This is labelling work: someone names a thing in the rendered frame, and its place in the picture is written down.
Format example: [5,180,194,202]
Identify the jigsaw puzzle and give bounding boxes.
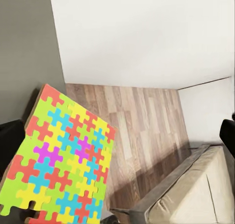
[0,84,116,224]

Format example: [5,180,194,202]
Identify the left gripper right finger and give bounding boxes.
[219,119,235,159]

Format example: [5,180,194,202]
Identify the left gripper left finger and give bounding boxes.
[0,119,25,179]

